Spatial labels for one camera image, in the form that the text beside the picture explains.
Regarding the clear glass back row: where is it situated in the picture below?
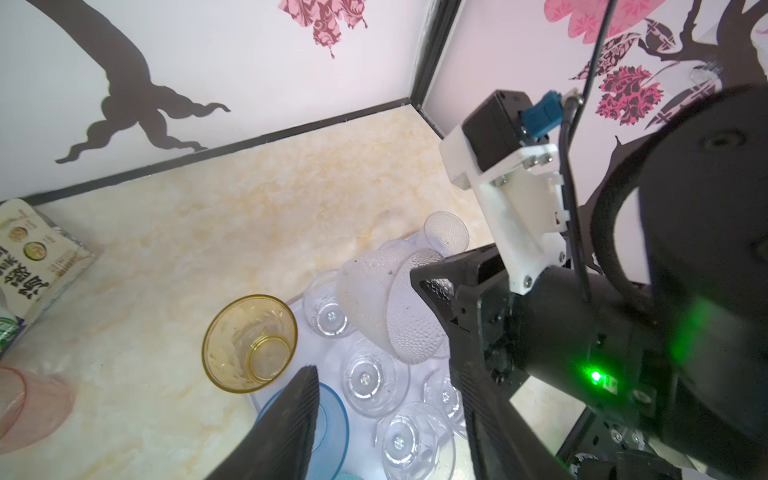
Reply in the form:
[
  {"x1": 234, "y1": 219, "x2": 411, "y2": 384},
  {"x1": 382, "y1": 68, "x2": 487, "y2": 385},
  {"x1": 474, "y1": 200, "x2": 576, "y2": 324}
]
[{"x1": 422, "y1": 367, "x2": 467, "y2": 439}]

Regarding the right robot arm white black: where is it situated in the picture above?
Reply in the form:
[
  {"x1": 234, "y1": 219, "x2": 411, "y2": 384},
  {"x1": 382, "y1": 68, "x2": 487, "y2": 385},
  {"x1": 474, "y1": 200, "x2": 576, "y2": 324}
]
[{"x1": 411, "y1": 86, "x2": 767, "y2": 479}]

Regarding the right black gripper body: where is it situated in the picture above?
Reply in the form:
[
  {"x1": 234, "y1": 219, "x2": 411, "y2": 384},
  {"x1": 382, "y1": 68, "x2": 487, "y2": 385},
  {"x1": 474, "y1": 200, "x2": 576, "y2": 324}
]
[{"x1": 410, "y1": 245, "x2": 678, "y2": 420}]

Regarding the purple snack bag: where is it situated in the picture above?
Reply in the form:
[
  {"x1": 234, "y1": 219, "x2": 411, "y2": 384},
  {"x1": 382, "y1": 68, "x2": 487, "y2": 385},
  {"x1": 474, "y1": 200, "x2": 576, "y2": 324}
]
[{"x1": 1, "y1": 199, "x2": 96, "y2": 353}]

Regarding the yellow tall glass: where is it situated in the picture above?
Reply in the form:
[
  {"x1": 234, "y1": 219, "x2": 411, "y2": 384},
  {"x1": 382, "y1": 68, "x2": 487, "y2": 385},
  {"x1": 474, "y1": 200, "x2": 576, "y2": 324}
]
[{"x1": 201, "y1": 294, "x2": 299, "y2": 394}]

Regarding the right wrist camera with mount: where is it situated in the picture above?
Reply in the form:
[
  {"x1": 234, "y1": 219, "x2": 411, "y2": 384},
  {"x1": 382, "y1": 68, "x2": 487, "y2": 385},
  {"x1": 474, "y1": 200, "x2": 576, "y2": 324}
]
[{"x1": 439, "y1": 90, "x2": 570, "y2": 295}]

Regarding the clear ribbed glass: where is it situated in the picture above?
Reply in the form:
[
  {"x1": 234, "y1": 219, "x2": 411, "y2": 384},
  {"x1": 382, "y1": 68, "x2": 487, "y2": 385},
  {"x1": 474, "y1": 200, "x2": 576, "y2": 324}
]
[
  {"x1": 376, "y1": 402, "x2": 456, "y2": 480},
  {"x1": 341, "y1": 338, "x2": 411, "y2": 418}
]

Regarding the lilac plastic tray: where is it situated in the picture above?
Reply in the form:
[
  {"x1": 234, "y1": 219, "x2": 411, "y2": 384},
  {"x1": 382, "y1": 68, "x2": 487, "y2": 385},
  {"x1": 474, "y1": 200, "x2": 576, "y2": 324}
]
[{"x1": 251, "y1": 234, "x2": 449, "y2": 479}]

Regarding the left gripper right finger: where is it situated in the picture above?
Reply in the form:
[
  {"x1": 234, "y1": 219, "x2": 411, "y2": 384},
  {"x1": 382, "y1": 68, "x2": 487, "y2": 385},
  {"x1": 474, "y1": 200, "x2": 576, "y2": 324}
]
[{"x1": 459, "y1": 365, "x2": 570, "y2": 479}]

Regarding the blue tall glass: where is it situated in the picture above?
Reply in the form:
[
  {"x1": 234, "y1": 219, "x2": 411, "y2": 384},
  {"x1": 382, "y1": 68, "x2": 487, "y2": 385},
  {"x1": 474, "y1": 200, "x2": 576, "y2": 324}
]
[{"x1": 254, "y1": 381, "x2": 350, "y2": 480}]

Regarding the pink small glass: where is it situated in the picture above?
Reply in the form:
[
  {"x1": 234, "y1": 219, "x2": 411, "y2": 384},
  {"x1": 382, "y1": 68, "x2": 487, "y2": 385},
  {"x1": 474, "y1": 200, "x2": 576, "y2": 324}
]
[{"x1": 1, "y1": 367, "x2": 74, "y2": 455}]

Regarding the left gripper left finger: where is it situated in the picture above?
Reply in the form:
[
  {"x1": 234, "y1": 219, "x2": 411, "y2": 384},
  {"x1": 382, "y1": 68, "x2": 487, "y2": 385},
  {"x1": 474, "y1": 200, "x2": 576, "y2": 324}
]
[{"x1": 208, "y1": 365, "x2": 320, "y2": 479}]

